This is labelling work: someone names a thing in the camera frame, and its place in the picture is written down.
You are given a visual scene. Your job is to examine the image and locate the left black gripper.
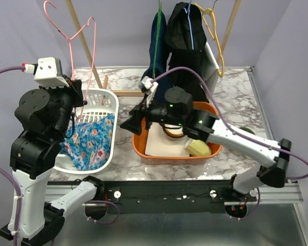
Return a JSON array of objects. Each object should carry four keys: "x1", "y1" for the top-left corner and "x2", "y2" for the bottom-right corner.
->
[{"x1": 38, "y1": 73, "x2": 88, "y2": 139}]

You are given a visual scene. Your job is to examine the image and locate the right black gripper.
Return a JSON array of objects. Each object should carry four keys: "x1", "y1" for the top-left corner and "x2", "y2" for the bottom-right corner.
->
[{"x1": 119, "y1": 94, "x2": 183, "y2": 136}]

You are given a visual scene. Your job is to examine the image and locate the floral blue skirt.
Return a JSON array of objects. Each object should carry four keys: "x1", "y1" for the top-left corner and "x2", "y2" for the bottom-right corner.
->
[{"x1": 60, "y1": 114, "x2": 115, "y2": 171}]

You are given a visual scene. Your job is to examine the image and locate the dark blue denim skirt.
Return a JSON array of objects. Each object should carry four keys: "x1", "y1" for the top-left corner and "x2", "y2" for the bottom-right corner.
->
[{"x1": 141, "y1": 10, "x2": 175, "y2": 103}]

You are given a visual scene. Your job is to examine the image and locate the pink wire hanger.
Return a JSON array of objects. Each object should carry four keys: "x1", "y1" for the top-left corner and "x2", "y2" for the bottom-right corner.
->
[{"x1": 43, "y1": 0, "x2": 97, "y2": 119}]

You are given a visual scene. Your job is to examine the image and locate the green hanger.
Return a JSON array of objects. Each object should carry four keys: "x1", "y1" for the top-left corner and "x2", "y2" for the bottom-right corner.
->
[{"x1": 152, "y1": 1, "x2": 162, "y2": 78}]

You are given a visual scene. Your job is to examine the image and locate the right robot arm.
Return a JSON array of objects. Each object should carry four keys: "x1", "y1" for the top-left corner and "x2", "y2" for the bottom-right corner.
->
[{"x1": 120, "y1": 87, "x2": 291, "y2": 201}]

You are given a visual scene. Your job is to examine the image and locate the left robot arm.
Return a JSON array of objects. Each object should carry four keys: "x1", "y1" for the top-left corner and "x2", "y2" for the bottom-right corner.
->
[{"x1": 0, "y1": 79, "x2": 104, "y2": 245}]

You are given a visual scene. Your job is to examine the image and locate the light blue hanger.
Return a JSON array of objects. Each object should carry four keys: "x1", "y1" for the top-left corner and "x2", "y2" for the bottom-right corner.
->
[{"x1": 184, "y1": 0, "x2": 194, "y2": 50}]

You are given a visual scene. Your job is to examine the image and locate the yellow hanger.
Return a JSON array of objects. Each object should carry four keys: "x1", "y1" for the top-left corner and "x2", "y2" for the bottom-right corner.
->
[{"x1": 194, "y1": 3, "x2": 225, "y2": 78}]

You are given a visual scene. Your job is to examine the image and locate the orange plastic tub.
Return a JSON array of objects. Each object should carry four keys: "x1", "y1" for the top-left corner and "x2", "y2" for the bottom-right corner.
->
[{"x1": 132, "y1": 102, "x2": 222, "y2": 165}]

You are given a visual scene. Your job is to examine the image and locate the white laundry basket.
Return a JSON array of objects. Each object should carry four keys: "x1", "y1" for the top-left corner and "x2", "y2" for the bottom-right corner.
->
[{"x1": 53, "y1": 89, "x2": 119, "y2": 175}]

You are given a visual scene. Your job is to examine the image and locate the white square plate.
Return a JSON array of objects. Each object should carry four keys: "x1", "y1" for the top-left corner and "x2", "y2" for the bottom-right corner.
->
[{"x1": 145, "y1": 123, "x2": 189, "y2": 157}]

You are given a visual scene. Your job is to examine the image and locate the white bowl with dark rim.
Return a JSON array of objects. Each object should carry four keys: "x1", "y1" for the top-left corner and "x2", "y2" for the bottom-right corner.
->
[{"x1": 161, "y1": 124, "x2": 185, "y2": 140}]

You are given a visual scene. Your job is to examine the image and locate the wooden clothes rack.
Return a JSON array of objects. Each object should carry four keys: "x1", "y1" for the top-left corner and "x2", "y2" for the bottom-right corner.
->
[{"x1": 65, "y1": 1, "x2": 241, "y2": 89}]

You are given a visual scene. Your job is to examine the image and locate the yellow cup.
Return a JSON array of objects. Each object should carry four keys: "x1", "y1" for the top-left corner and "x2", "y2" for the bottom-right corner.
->
[{"x1": 184, "y1": 139, "x2": 211, "y2": 157}]

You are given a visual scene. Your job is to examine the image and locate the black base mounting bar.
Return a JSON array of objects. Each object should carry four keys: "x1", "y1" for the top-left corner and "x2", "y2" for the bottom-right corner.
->
[{"x1": 94, "y1": 180, "x2": 256, "y2": 214}]

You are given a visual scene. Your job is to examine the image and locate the grey white garment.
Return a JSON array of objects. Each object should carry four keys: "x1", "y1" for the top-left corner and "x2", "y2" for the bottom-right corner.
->
[{"x1": 202, "y1": 42, "x2": 219, "y2": 94}]

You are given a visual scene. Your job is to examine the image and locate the black garment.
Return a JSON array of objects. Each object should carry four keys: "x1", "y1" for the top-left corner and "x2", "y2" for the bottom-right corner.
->
[{"x1": 165, "y1": 2, "x2": 208, "y2": 102}]

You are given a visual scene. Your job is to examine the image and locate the green bowl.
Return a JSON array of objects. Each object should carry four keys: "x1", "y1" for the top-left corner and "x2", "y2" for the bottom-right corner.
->
[{"x1": 239, "y1": 127, "x2": 256, "y2": 135}]

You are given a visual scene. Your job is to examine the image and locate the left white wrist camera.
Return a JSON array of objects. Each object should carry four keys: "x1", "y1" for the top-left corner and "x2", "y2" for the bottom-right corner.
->
[{"x1": 22, "y1": 57, "x2": 69, "y2": 89}]

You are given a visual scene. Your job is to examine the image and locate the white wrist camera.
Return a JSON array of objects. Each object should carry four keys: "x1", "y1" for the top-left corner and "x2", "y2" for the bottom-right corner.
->
[
  {"x1": 22, "y1": 57, "x2": 69, "y2": 89},
  {"x1": 139, "y1": 76, "x2": 158, "y2": 108}
]

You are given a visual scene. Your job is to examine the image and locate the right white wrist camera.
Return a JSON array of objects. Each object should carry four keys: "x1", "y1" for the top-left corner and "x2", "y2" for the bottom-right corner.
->
[{"x1": 139, "y1": 76, "x2": 158, "y2": 108}]

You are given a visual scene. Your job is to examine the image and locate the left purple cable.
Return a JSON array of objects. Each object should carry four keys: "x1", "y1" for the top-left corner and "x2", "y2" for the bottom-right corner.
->
[{"x1": 0, "y1": 65, "x2": 121, "y2": 246}]

